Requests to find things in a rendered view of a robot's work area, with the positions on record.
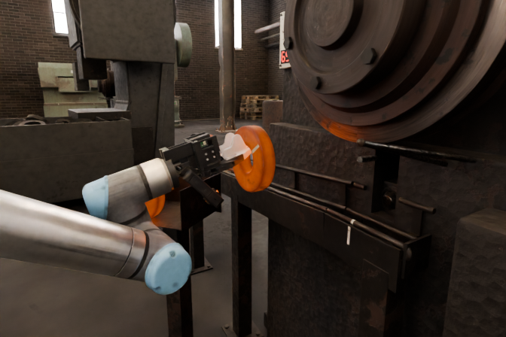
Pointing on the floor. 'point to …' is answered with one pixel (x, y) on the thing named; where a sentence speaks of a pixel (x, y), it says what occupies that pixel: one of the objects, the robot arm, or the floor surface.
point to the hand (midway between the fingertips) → (250, 150)
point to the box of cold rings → (61, 155)
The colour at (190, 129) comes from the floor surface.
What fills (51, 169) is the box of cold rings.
